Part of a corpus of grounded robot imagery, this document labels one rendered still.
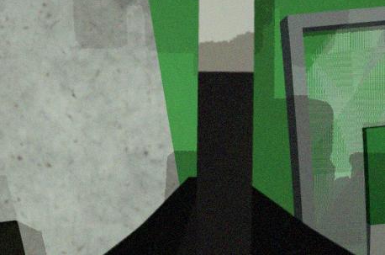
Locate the green flat mat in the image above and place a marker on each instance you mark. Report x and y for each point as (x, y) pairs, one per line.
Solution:
(175, 26)

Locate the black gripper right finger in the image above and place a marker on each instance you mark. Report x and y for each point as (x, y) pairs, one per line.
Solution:
(274, 231)

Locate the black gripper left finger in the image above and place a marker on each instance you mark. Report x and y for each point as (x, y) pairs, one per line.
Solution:
(169, 230)

